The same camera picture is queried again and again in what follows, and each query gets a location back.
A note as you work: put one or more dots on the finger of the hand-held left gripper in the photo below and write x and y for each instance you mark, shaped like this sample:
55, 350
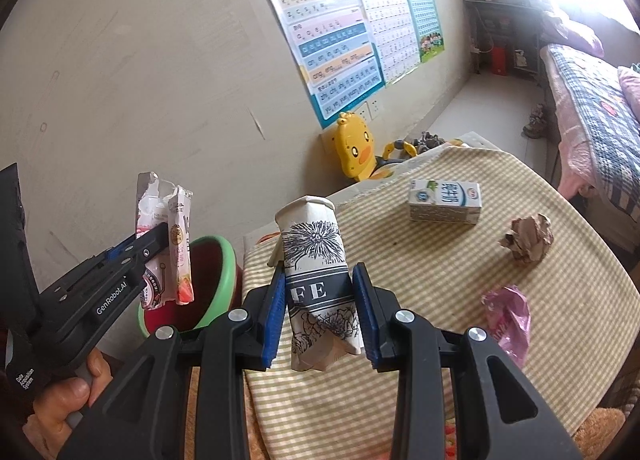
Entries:
150, 242
117, 251

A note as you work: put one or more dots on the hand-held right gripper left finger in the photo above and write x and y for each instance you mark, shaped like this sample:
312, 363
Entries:
272, 320

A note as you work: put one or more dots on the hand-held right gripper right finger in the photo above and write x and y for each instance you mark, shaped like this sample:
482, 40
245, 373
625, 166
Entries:
365, 320

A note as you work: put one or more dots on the pink snack wrapper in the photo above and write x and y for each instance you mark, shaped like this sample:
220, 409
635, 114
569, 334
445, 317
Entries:
149, 210

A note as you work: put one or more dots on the white strawberry snack wrapper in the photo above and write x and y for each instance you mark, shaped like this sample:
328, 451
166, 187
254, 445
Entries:
182, 260

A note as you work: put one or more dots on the red basin with green rim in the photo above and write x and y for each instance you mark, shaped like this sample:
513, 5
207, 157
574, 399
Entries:
215, 280

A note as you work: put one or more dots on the black-printed white paper cup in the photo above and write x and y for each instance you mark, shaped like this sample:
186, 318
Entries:
315, 260

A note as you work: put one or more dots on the person's left hand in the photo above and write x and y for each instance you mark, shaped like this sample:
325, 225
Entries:
65, 397

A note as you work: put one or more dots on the white milk carton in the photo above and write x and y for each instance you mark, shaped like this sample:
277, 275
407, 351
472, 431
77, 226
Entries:
445, 202

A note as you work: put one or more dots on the pink plastic bag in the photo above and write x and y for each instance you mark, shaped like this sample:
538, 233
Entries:
510, 315

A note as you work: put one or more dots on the yellow duck potty seat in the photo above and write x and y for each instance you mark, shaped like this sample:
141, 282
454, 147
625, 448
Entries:
352, 147

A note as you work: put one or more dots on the crumpled brown paper ball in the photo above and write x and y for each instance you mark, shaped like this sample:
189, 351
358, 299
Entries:
527, 240

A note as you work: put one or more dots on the small grey shoes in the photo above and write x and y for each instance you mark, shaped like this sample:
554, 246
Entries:
430, 140

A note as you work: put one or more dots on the pair of brown shoes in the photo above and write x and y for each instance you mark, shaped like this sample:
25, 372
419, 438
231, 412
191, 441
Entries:
537, 122

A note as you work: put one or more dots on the tan fluffy cloth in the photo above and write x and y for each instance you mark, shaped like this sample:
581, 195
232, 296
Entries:
610, 422

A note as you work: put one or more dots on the red bin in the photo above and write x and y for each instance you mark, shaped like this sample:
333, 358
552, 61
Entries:
498, 60

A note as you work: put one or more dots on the bed with plaid sheet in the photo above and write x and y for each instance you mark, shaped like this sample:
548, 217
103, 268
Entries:
590, 105

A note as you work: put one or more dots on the dark desk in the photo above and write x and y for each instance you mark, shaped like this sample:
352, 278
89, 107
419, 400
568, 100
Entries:
500, 2

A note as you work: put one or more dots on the purple pillow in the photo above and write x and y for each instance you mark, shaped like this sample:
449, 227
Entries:
575, 32

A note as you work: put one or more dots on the pink quilt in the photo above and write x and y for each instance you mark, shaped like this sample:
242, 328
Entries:
632, 85

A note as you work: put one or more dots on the white wall socket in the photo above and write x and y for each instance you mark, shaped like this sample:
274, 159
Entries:
375, 111

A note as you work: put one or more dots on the blue-bordered letter wall poster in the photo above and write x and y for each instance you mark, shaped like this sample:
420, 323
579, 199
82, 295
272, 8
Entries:
325, 40

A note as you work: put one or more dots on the white chart wall poster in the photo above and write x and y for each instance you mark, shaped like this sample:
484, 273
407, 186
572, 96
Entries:
385, 15

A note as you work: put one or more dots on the green number wall poster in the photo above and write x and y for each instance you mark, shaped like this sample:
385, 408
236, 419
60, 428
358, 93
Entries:
422, 5

